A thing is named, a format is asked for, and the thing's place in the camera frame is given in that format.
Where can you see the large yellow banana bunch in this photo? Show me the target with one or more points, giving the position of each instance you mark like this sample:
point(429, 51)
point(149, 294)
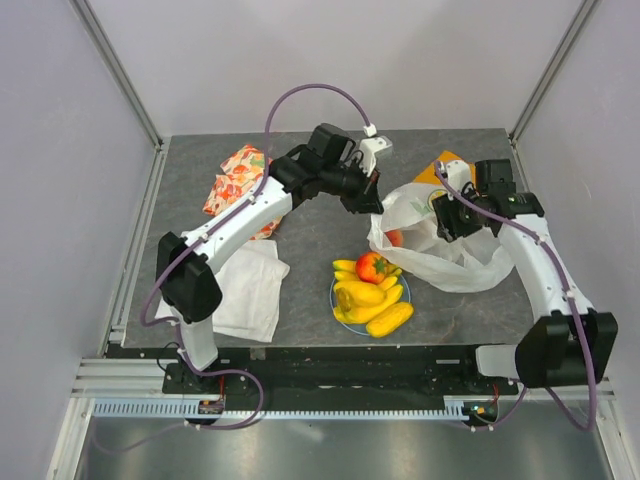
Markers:
point(348, 311)

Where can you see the white plastic bag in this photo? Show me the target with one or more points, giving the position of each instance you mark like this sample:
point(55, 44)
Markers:
point(467, 265)

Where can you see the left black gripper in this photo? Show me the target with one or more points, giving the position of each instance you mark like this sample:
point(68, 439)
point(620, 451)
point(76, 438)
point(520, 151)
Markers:
point(365, 200)

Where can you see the left aluminium frame post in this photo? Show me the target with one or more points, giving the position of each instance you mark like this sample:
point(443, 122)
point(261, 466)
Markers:
point(106, 50)

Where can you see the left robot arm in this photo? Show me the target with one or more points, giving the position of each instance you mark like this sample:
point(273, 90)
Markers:
point(330, 162)

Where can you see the floral patterned cloth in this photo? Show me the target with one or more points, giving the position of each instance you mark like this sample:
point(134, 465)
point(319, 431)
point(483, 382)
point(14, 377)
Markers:
point(239, 173)

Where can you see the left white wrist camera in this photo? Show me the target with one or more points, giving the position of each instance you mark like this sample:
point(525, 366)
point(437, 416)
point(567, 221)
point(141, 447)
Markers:
point(373, 148)

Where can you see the white cloth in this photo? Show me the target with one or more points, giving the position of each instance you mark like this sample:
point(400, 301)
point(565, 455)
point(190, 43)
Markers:
point(250, 282)

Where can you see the small yellow banana bunch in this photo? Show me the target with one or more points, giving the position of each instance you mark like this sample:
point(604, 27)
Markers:
point(345, 270)

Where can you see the orange cloth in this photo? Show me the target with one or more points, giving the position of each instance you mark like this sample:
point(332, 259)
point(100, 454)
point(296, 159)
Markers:
point(428, 175)

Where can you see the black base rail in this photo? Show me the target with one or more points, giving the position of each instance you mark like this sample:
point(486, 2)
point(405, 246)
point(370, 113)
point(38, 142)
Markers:
point(340, 378)

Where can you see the light blue cable duct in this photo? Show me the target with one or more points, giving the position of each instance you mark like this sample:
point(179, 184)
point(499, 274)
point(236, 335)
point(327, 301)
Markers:
point(193, 409)

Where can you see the orange persimmon fruit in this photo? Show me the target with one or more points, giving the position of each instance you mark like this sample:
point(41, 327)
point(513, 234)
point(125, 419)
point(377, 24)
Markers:
point(371, 267)

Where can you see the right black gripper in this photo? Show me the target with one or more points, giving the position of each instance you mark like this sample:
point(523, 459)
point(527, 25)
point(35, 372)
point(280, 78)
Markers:
point(444, 209)

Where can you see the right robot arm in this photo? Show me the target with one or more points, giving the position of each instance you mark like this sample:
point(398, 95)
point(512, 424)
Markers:
point(570, 342)

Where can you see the aluminium frame post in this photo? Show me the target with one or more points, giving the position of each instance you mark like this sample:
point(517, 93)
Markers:
point(106, 50)
point(561, 53)

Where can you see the right aluminium frame post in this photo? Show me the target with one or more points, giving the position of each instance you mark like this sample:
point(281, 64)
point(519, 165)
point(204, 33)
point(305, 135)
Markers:
point(561, 53)

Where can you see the peach fake fruit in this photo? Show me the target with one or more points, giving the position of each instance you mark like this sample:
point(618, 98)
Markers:
point(395, 237)

